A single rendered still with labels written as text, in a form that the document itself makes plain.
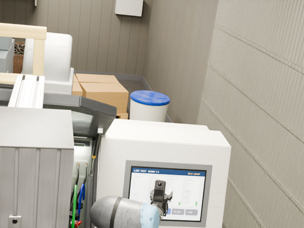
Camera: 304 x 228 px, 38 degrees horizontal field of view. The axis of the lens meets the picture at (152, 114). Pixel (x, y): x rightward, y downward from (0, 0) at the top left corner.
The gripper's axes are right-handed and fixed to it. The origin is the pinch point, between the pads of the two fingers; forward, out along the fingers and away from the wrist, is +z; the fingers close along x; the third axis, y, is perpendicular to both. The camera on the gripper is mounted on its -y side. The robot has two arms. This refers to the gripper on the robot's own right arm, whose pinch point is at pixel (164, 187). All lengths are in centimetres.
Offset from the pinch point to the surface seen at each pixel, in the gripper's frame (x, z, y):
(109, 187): -32.7, 14.3, 11.6
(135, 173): -20.4, 20.5, 5.0
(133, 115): -123, 356, 88
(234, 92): 15, 252, 20
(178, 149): -0.2, 32.0, -5.9
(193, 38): -53, 410, -10
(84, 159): -54, 31, 5
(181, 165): 2.1, 30.8, 2.7
